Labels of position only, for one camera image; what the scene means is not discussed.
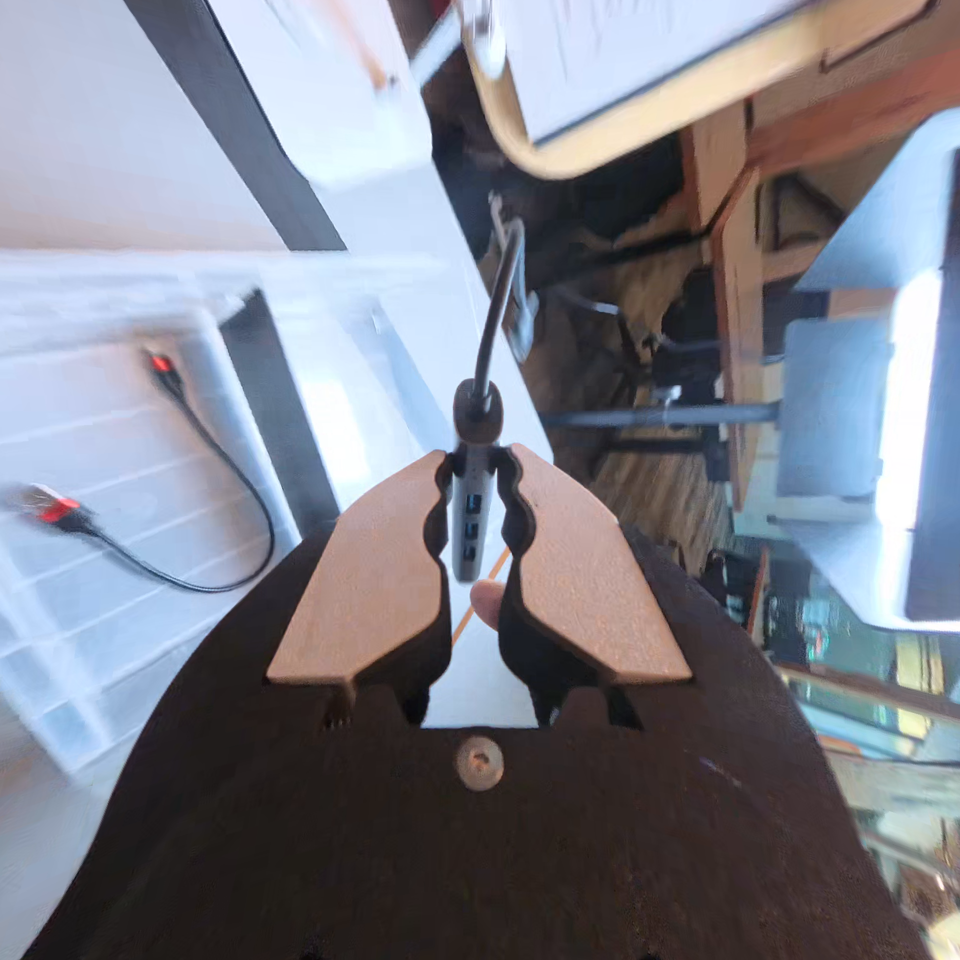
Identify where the grey slim usb hub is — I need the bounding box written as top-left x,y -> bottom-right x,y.
450,378 -> 505,585

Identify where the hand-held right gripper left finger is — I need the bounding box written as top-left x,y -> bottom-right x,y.
266,448 -> 455,687

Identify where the white open crate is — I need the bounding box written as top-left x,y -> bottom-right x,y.
774,105 -> 960,633

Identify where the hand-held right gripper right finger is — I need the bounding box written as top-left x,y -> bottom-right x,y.
497,442 -> 693,687

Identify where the white instruction poster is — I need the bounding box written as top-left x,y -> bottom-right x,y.
495,0 -> 805,145

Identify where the clear plastic box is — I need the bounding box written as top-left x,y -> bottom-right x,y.
0,251 -> 451,783

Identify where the black flat device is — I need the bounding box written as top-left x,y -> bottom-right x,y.
217,288 -> 340,539

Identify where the white power strip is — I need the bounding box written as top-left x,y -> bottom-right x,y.
487,191 -> 541,363

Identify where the black cable red plug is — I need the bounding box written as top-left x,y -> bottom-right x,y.
0,348 -> 277,595

